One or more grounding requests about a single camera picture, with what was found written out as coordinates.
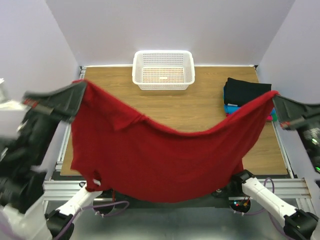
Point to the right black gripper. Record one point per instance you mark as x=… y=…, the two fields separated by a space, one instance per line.
x=296 y=121

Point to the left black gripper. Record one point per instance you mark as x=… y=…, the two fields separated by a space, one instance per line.
x=66 y=99

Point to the red t shirt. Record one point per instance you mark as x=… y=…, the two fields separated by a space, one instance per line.
x=117 y=147

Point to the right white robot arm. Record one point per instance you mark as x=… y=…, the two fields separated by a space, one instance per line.
x=297 y=224

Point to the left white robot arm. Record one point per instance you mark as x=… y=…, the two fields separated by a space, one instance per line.
x=21 y=187

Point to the white plastic basket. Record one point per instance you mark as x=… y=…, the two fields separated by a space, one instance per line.
x=164 y=70

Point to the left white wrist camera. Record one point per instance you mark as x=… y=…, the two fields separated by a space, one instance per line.
x=6 y=100

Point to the aluminium frame rail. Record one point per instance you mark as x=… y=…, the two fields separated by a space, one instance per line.
x=61 y=190

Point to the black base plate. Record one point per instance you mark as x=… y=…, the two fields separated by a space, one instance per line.
x=227 y=197

